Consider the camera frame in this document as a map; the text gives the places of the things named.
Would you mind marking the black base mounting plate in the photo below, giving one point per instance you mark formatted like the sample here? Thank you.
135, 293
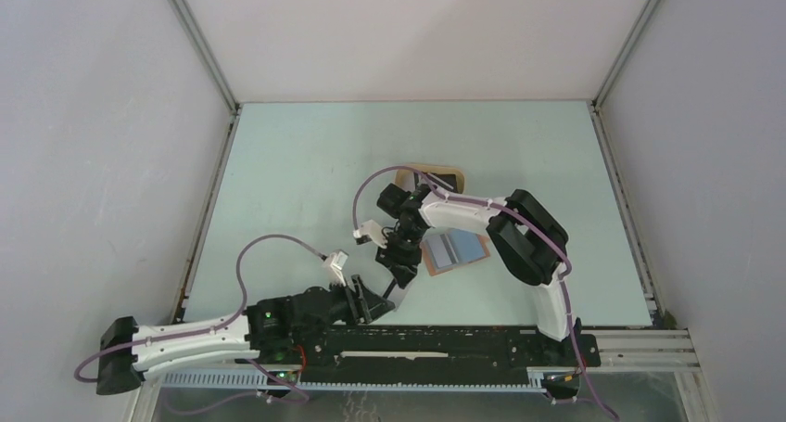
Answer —
437, 355

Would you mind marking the white card black stripe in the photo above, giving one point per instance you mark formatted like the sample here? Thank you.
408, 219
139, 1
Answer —
395, 293

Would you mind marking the beige oval card tray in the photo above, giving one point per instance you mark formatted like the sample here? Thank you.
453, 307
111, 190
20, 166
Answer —
450, 178

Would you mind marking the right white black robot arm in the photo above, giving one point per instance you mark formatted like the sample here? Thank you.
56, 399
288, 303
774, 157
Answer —
529, 241

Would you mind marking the aluminium frame rail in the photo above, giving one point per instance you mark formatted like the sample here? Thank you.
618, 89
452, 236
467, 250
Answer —
621, 351

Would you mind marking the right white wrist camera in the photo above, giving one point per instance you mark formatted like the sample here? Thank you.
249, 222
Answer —
370, 232

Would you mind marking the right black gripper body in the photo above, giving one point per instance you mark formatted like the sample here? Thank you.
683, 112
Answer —
403, 246

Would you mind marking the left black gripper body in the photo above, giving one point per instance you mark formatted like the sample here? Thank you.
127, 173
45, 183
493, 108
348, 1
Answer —
350, 310

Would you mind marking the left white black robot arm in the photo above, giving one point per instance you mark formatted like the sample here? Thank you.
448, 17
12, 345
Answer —
265, 332

